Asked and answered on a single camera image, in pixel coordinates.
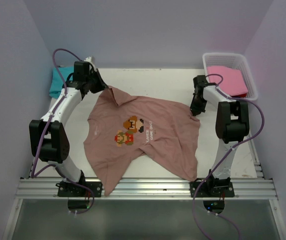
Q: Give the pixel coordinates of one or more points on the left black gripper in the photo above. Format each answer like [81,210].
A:
[102,85]

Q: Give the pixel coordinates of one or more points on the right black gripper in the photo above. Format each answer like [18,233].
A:
[195,110]

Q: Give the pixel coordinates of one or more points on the dusty pink printed t-shirt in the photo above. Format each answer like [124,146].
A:
[123,127]

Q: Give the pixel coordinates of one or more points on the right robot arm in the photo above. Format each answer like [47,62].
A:
[232,126]

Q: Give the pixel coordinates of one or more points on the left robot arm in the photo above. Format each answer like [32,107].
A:
[48,139]

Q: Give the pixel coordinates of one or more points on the folded teal t-shirt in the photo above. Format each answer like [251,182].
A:
[57,83]

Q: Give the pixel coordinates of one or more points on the folded pink t-shirt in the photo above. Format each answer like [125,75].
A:
[233,81]

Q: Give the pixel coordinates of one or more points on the red t-shirt in basket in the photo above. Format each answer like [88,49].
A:
[239,95]

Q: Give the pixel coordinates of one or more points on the white plastic basket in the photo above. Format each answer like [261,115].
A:
[233,61]

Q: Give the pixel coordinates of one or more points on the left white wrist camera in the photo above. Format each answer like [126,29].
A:
[89,59]

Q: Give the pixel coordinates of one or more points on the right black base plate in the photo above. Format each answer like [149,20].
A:
[216,191]

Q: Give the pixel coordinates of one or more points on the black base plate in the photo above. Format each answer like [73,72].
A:
[71,190]
[216,191]

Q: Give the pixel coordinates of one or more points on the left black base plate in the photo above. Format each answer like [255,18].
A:
[71,190]

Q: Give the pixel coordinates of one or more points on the aluminium mounting rail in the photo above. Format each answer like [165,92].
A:
[148,189]

